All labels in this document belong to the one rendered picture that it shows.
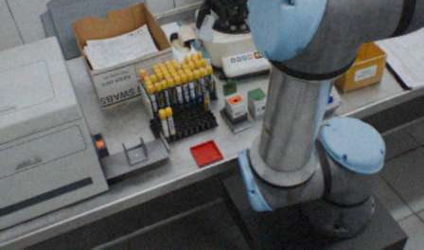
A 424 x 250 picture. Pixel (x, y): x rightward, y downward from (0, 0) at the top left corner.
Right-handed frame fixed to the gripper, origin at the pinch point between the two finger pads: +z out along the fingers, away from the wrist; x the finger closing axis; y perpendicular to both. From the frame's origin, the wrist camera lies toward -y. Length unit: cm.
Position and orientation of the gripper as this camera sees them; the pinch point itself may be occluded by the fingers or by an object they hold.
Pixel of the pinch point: (222, 37)
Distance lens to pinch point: 115.7
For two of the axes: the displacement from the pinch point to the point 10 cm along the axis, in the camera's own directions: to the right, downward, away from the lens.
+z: 0.5, 6.9, 7.2
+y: 5.1, 6.1, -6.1
